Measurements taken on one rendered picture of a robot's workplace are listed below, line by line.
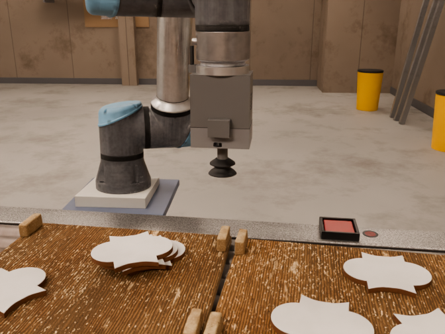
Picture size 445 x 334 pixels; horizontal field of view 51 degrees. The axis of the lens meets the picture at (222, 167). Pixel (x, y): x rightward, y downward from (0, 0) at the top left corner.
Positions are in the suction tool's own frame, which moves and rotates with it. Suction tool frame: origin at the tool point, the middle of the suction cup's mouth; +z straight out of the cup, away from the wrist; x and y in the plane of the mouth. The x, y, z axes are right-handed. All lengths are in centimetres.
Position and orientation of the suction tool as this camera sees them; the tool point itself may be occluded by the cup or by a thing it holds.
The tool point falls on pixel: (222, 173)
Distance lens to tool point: 70.9
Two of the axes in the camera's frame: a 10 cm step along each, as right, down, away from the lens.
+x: 1.2, -3.1, 9.4
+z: 0.0, 9.5, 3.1
